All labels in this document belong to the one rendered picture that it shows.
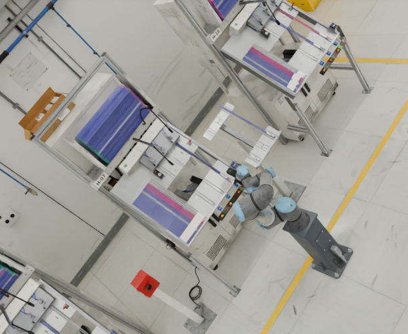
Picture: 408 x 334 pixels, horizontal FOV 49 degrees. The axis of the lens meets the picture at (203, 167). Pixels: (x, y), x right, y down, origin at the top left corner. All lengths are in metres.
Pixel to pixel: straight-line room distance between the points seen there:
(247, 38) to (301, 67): 0.50
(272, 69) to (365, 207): 1.29
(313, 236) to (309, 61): 1.47
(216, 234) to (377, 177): 1.37
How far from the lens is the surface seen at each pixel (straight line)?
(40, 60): 4.57
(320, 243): 3.14
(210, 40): 3.64
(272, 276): 3.63
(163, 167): 3.35
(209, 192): 3.29
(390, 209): 3.52
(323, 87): 4.36
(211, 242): 3.78
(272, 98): 3.90
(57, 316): 3.35
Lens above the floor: 2.85
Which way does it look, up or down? 36 degrees down
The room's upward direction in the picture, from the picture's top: 44 degrees counter-clockwise
